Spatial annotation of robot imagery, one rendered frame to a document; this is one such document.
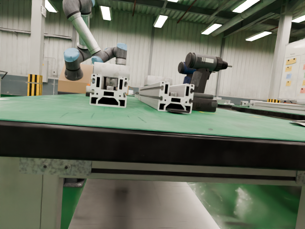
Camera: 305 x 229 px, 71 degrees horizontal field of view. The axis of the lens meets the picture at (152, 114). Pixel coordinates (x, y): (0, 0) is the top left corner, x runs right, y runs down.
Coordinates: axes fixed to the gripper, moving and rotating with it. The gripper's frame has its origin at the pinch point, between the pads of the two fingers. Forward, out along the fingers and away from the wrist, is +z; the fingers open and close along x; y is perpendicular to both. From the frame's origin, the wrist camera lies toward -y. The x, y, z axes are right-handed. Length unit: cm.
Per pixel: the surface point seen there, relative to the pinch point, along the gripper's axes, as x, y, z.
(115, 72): -1, -91, -7
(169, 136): -10, -132, 4
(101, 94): 2, -98, 0
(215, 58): -37, -78, -17
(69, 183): 35, 24, 80
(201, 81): -33, -78, -8
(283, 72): -282, 196, -63
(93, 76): 5, -97, -5
